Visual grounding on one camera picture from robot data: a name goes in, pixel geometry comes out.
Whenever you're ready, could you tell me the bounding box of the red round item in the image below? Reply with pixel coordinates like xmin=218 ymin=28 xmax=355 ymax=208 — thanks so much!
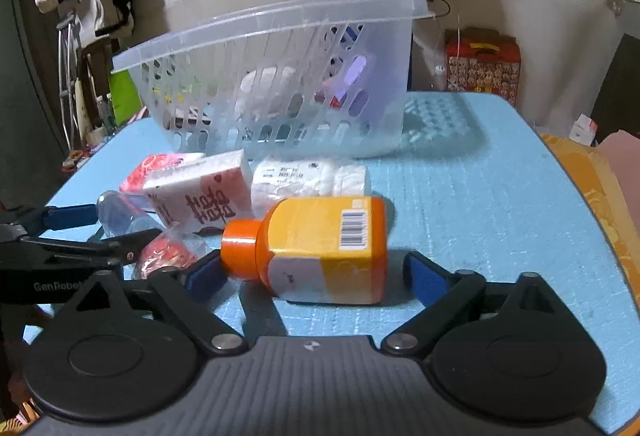
xmin=134 ymin=230 xmax=209 ymax=280

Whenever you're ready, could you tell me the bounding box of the pink rose tissue pack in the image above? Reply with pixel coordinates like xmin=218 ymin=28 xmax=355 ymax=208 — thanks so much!
xmin=119 ymin=153 xmax=204 ymax=193

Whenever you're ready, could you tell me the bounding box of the white red tissue pack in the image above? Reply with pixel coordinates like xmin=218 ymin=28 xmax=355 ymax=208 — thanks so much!
xmin=142 ymin=150 xmax=253 ymax=233

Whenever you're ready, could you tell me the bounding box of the bright green paper bag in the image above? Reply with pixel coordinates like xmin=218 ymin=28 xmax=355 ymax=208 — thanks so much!
xmin=110 ymin=70 xmax=142 ymax=126

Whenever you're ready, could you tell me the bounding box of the orange floral blanket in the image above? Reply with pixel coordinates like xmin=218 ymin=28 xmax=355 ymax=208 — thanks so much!
xmin=541 ymin=133 xmax=639 ymax=304

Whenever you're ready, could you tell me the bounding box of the small white red box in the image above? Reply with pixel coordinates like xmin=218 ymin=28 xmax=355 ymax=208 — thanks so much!
xmin=568 ymin=114 xmax=598 ymax=147

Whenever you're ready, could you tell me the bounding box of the pink cloth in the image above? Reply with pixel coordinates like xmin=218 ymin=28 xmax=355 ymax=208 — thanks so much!
xmin=597 ymin=130 xmax=640 ymax=223

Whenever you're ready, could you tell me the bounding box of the red patterned gift box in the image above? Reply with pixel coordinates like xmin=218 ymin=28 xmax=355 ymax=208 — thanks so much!
xmin=445 ymin=27 xmax=522 ymax=106

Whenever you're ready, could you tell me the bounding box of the clear plastic lattice basket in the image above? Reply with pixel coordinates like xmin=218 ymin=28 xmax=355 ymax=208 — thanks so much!
xmin=113 ymin=0 xmax=431 ymax=159

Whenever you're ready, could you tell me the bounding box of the dark wooden headboard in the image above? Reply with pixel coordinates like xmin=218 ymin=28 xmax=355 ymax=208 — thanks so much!
xmin=591 ymin=34 xmax=640 ymax=143

